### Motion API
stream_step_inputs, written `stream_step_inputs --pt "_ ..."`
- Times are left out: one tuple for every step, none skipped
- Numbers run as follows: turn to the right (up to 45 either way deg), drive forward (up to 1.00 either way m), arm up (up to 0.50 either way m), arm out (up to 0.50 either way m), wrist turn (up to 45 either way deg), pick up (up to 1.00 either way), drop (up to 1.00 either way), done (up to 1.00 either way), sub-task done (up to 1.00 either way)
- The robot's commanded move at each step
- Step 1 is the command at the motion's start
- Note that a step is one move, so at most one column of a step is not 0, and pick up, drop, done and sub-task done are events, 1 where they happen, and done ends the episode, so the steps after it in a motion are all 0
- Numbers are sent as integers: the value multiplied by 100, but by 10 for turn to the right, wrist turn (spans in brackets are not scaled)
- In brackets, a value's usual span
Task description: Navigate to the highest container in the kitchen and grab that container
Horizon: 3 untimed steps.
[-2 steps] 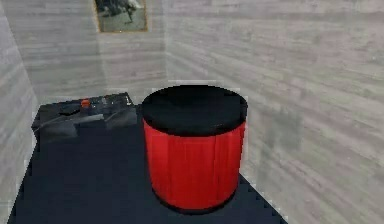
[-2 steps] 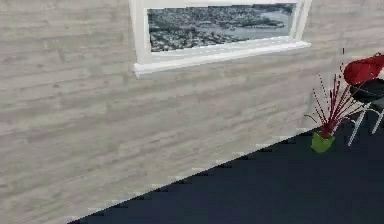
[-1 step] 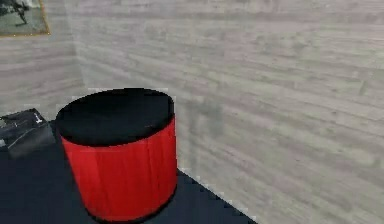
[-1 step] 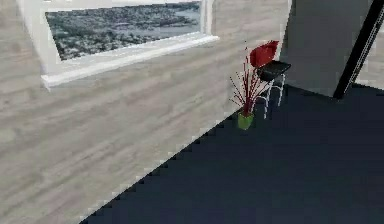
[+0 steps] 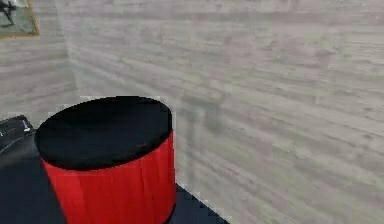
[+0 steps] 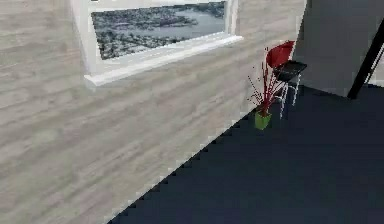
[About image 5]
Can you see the red round lamp shade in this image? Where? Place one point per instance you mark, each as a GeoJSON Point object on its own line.
{"type": "Point", "coordinates": [113, 186]}

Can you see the black table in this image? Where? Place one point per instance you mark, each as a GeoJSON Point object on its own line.
{"type": "Point", "coordinates": [20, 186]}

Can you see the gold framed wall picture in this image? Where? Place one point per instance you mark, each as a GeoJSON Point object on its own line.
{"type": "Point", "coordinates": [16, 23]}

